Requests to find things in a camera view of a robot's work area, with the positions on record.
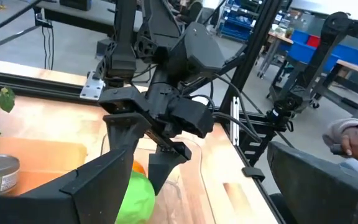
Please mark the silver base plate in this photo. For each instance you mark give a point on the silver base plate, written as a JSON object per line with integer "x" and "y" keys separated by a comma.
{"x": 92, "y": 87}

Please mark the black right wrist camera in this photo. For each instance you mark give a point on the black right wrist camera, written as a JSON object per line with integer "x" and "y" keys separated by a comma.
{"x": 191, "y": 116}

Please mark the orange fruit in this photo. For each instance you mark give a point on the orange fruit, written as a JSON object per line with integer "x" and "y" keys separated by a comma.
{"x": 139, "y": 168}

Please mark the person's forearm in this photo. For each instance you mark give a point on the person's forearm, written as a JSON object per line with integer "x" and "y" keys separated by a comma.
{"x": 337, "y": 129}

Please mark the translucent orange plastic bin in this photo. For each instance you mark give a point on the translucent orange plastic bin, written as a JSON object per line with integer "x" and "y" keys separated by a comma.
{"x": 42, "y": 155}

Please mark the black background robot arm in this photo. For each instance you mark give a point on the black background robot arm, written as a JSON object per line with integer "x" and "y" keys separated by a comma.
{"x": 331, "y": 40}

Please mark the grey background table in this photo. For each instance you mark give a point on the grey background table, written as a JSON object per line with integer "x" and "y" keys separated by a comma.
{"x": 98, "y": 12}

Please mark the blue storage bin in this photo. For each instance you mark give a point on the blue storage bin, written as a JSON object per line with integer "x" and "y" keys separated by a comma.
{"x": 303, "y": 51}

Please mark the person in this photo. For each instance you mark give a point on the person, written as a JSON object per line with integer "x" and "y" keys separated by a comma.
{"x": 193, "y": 11}

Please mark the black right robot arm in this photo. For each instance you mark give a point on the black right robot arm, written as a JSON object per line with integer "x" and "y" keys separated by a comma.
{"x": 194, "y": 49}

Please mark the black aluminium frame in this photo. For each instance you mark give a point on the black aluminium frame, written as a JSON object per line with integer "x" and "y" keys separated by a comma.
{"x": 253, "y": 46}

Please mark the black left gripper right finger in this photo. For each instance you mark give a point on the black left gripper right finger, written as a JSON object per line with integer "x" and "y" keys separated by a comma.
{"x": 322, "y": 199}

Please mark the silver aluminium bracket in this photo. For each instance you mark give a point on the silver aluminium bracket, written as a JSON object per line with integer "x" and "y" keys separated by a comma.
{"x": 235, "y": 121}

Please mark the green apple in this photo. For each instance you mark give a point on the green apple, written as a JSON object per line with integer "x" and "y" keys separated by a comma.
{"x": 135, "y": 202}

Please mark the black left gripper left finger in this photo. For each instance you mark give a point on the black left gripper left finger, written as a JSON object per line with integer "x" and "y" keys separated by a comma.
{"x": 57, "y": 208}

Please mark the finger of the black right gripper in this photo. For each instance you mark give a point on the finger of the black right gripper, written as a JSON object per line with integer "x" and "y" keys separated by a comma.
{"x": 163, "y": 168}
{"x": 124, "y": 132}

